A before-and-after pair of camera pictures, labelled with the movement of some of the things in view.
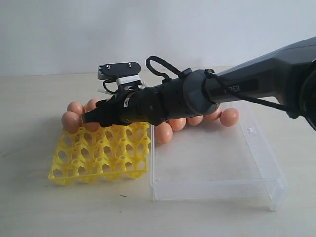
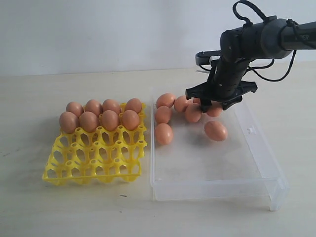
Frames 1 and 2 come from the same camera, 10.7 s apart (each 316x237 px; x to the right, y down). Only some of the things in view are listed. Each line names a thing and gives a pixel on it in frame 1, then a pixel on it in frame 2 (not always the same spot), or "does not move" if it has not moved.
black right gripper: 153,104 → 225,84
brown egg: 177,124 → 216,131
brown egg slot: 76,106 does not move
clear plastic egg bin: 212,161 does not move
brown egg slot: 91,103 does not move
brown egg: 164,133 does not move
